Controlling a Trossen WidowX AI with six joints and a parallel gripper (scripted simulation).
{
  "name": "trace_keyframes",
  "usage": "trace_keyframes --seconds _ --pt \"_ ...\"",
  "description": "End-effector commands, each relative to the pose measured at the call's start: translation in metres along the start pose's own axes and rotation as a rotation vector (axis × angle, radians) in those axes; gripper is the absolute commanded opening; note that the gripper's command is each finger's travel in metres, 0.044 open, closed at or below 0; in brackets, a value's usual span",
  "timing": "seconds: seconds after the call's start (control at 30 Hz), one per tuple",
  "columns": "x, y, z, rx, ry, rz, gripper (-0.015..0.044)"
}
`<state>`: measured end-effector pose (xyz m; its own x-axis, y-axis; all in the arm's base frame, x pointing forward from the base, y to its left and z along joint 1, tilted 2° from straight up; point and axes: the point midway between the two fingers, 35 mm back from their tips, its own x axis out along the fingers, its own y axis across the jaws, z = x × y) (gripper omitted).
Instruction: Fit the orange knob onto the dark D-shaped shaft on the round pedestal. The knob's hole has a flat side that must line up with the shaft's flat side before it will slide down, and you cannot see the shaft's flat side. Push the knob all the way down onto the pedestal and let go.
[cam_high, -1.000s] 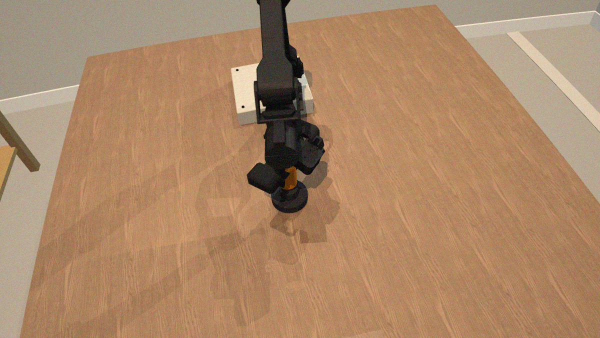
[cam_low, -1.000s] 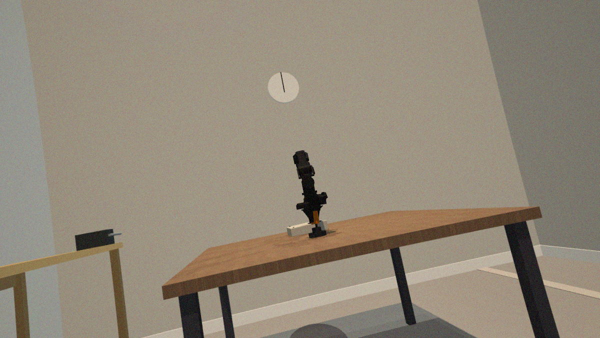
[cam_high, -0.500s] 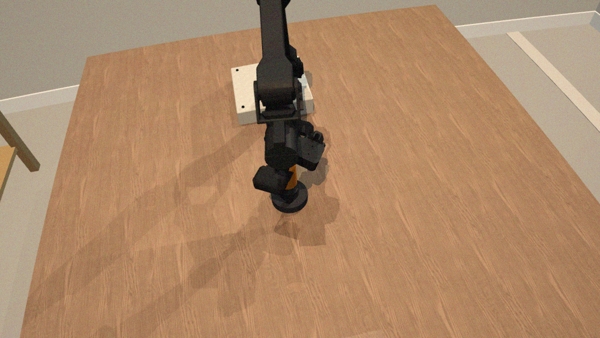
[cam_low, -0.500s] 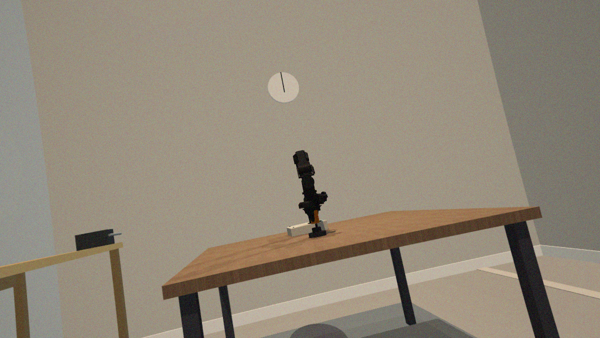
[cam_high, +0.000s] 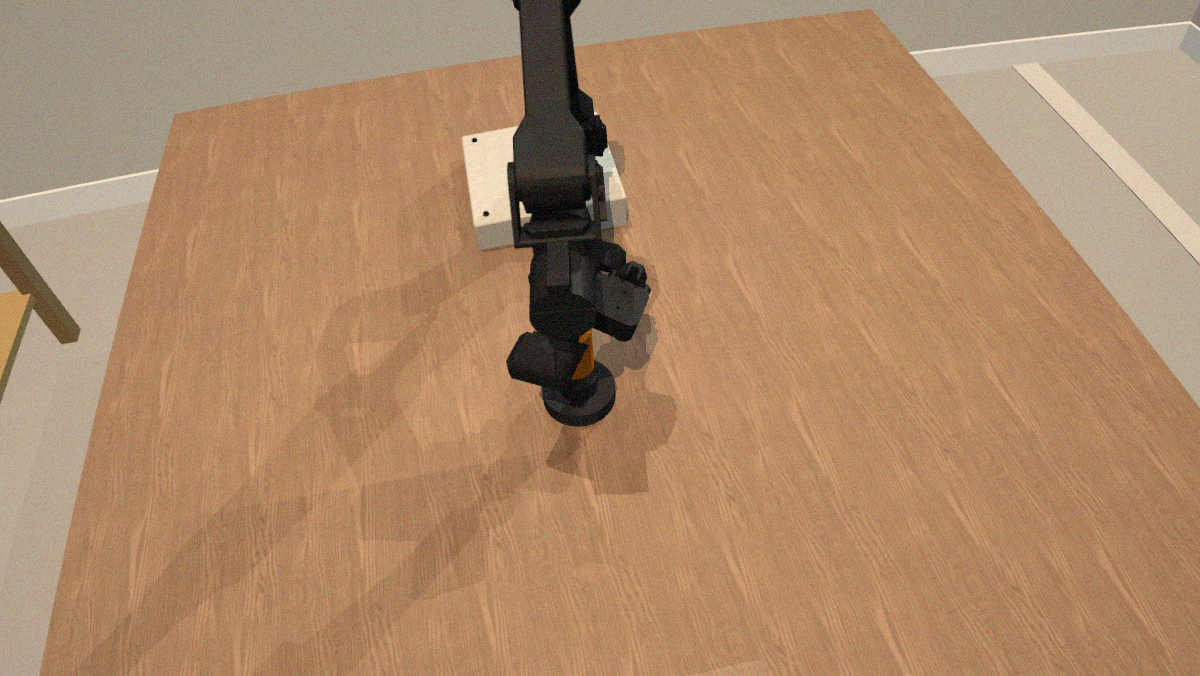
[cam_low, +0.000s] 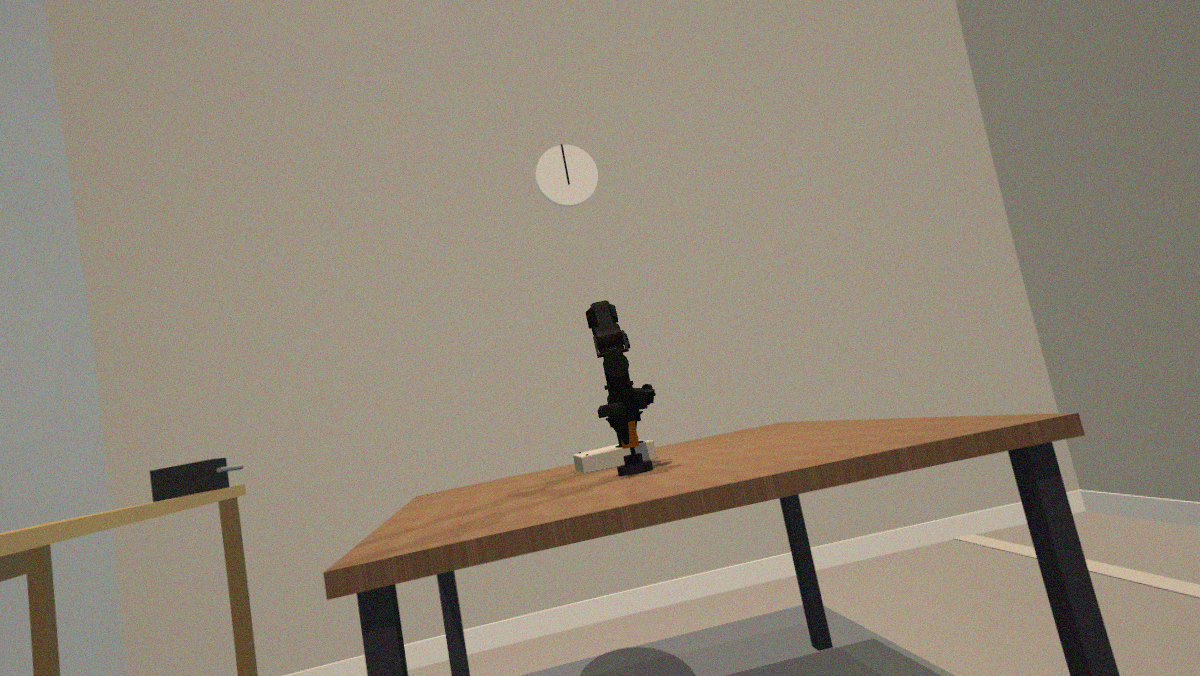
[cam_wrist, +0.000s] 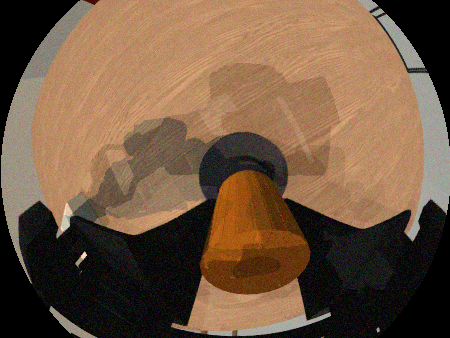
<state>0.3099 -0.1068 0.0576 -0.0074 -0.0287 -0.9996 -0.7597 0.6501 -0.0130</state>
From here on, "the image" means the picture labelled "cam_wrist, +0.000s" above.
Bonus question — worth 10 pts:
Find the orange knob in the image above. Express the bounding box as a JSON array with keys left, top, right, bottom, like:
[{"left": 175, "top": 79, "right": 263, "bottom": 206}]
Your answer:
[{"left": 200, "top": 170, "right": 310, "bottom": 294}]

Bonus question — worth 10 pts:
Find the dark grey round pedestal with shaft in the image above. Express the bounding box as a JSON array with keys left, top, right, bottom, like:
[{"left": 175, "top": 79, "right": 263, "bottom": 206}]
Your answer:
[{"left": 198, "top": 132, "right": 288, "bottom": 201}]

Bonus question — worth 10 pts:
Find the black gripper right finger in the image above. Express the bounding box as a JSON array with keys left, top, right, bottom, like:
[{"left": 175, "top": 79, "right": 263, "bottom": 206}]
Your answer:
[{"left": 284, "top": 198, "right": 411, "bottom": 321}]

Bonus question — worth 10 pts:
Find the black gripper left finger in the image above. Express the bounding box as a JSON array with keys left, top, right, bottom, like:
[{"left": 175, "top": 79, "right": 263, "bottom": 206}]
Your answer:
[{"left": 69, "top": 198, "right": 217, "bottom": 326}]

